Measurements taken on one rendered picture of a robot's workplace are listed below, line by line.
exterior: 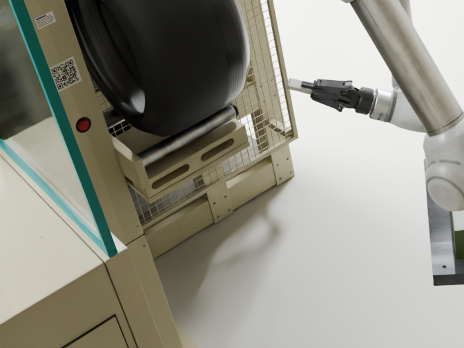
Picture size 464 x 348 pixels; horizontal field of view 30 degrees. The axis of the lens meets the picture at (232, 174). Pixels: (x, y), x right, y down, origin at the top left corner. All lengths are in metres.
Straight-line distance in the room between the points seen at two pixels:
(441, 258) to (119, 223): 0.93
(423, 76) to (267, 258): 1.48
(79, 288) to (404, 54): 0.95
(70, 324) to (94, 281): 0.09
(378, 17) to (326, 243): 1.50
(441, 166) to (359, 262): 1.25
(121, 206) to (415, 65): 0.98
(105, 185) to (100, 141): 0.14
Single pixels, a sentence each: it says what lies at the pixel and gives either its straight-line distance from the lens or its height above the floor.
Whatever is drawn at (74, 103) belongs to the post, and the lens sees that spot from 2.35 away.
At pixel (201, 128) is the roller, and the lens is 2.50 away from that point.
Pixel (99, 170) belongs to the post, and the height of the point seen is 0.90.
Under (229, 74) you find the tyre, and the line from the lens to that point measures 2.32.
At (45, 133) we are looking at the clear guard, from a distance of 1.55.
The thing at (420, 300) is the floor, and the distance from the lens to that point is 3.13.
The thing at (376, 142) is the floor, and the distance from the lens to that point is 3.87.
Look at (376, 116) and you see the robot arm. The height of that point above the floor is 0.90.
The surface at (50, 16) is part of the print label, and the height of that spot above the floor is 1.38.
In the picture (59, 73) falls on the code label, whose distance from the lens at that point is 2.30.
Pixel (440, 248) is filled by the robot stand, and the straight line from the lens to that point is 2.36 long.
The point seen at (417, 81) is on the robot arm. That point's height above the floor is 1.15.
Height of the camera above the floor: 2.26
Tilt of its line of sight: 36 degrees down
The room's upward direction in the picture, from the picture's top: 14 degrees counter-clockwise
